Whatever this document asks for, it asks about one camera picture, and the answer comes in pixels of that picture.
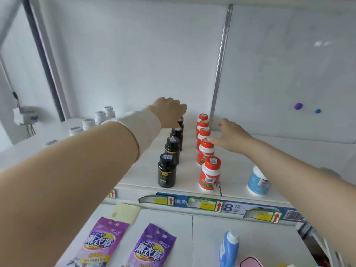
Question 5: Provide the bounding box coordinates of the person's left hand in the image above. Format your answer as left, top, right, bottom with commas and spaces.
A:
146, 97, 187, 129

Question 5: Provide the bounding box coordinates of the person's right hand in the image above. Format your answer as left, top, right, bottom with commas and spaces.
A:
207, 118, 254, 156

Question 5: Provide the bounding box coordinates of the person's left forearm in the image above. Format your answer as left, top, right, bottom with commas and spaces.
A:
0, 121, 140, 267

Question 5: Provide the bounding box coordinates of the person's right forearm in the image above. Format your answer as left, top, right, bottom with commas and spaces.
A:
244, 136, 356, 255

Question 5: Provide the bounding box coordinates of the white wrist band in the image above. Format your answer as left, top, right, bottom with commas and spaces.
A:
101, 109, 162, 163

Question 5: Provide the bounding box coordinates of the white bottle with blue label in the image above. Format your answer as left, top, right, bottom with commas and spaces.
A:
246, 165, 271, 197

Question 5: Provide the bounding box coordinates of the blue shelf edge strip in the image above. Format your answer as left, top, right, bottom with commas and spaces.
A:
155, 192, 306, 223

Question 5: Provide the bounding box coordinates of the white barcode label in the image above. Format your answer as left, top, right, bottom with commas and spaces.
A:
283, 210, 304, 222

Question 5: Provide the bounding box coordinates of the white board panel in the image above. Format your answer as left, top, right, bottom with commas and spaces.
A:
214, 4, 356, 144

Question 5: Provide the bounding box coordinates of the blue detergent bottle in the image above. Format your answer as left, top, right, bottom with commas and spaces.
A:
219, 230, 240, 267

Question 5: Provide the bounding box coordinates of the pale yellow paper note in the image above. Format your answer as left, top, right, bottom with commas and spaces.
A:
110, 202, 141, 225

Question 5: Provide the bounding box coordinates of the purple detergent bag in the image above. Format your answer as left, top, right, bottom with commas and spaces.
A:
121, 223, 177, 267
69, 216, 130, 267

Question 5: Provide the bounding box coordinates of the pink rounded object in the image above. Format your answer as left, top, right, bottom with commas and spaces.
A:
239, 256, 263, 267

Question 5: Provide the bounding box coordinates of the white electrical box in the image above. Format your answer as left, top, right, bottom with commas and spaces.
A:
12, 91, 39, 135

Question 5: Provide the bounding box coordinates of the grey metal upright post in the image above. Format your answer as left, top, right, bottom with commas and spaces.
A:
208, 4, 234, 131

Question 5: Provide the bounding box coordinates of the dark window frame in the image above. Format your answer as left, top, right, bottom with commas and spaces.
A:
22, 0, 67, 123

